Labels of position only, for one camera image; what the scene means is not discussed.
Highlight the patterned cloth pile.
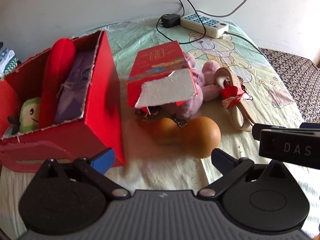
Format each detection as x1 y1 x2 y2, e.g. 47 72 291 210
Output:
0 41 22 79

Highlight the dark grey power cable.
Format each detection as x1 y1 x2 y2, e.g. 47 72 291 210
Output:
223 30 272 63

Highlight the desktop with cartoon printed cloth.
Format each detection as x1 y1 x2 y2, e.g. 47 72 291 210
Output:
0 17 305 198

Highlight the black power adapter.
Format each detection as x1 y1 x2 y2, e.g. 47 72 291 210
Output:
160 13 181 29

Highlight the brown gourd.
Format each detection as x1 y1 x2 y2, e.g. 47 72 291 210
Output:
149 116 222 159

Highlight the thin black cable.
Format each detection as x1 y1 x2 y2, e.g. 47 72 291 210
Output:
156 0 208 42

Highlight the white power strip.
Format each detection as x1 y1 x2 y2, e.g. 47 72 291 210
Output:
180 12 229 39

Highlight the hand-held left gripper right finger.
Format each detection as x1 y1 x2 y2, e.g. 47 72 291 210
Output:
197 148 291 201

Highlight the dark patterned blanket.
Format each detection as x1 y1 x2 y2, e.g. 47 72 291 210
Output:
257 47 320 125

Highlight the metal keyring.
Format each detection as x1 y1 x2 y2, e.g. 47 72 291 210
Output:
171 113 189 128

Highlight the red and white scarf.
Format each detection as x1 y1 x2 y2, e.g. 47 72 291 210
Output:
219 85 253 109

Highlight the beige leather belt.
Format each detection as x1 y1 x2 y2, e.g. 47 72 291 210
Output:
215 67 256 132

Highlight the small red torn box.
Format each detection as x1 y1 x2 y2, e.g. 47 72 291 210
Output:
126 40 201 111

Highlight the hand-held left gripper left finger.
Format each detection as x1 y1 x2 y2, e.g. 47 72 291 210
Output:
42 148 132 201

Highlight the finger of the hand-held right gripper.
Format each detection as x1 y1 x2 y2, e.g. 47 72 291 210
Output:
252 123 276 141

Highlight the pink plush bear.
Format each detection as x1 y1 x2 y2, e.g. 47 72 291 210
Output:
160 52 222 119

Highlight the red plush toy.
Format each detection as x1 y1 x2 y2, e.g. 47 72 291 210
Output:
40 38 77 128

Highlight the green plush toy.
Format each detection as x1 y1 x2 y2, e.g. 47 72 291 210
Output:
7 97 42 134

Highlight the purple tissue packet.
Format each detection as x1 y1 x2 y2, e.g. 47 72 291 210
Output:
54 50 97 125

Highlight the large red cardboard box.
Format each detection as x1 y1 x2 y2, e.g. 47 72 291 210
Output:
0 30 126 173

